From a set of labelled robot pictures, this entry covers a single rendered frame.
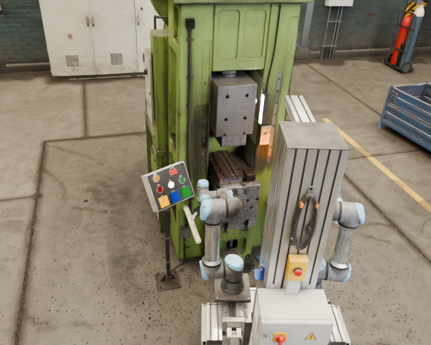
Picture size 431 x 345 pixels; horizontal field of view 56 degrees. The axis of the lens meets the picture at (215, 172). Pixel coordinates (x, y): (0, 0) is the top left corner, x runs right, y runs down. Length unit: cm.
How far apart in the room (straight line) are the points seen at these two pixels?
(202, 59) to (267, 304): 175
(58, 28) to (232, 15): 547
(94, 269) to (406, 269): 295
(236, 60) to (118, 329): 226
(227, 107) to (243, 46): 44
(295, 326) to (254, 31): 199
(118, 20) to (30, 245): 488
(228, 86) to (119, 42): 538
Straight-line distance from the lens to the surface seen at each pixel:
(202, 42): 296
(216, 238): 234
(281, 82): 328
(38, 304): 384
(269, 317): 201
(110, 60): 823
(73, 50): 820
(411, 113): 664
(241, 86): 299
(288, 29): 316
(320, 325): 206
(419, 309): 409
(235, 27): 301
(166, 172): 301
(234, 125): 310
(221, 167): 344
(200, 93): 307
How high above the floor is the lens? 279
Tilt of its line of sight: 32 degrees down
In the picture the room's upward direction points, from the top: 3 degrees clockwise
